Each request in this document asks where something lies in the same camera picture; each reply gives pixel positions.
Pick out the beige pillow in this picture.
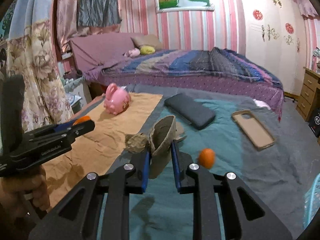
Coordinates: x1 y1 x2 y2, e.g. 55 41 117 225
130 34 163 50

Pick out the dark blue bag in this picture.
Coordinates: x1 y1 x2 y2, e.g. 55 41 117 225
307 109 320 138

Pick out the grey hanging cloth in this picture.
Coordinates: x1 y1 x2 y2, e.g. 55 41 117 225
77 0 122 27

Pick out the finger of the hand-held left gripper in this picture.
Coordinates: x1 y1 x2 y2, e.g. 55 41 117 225
54 119 96 143
52 121 84 133

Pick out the purple bed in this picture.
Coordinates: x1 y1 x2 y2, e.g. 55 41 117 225
69 32 285 120

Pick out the floral curtain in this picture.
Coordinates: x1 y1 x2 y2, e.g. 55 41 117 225
5 0 73 133

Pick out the wooden drawer desk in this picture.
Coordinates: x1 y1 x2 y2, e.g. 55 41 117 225
296 66 320 122

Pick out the pink satin curtain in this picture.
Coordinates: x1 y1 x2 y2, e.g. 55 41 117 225
56 0 120 53

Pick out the crumpled brown paper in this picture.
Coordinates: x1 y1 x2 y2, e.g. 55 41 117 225
124 133 149 153

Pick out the beige phone case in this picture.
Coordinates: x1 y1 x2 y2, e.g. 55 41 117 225
231 110 276 151

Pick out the person's left hand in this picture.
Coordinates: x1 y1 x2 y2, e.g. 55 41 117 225
0 166 52 213

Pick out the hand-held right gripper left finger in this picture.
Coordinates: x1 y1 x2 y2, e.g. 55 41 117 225
27 150 150 240

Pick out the pink piggy bank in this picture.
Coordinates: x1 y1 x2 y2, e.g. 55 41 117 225
104 83 132 116

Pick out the pink valance curtain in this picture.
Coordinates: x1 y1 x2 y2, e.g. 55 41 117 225
290 0 319 19

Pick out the black flat case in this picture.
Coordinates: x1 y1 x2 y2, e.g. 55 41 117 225
164 93 216 130

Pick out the purple headboard cover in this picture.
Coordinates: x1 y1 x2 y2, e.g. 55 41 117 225
69 32 145 80

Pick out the white wardrobe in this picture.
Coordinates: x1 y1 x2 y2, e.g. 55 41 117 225
237 0 310 97

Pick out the striped purple quilt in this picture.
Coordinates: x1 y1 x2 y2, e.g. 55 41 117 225
101 47 283 85

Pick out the light blue plastic basket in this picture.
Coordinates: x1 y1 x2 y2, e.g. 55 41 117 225
302 172 320 230

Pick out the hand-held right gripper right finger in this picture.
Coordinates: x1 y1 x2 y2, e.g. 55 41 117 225
171 140 293 240

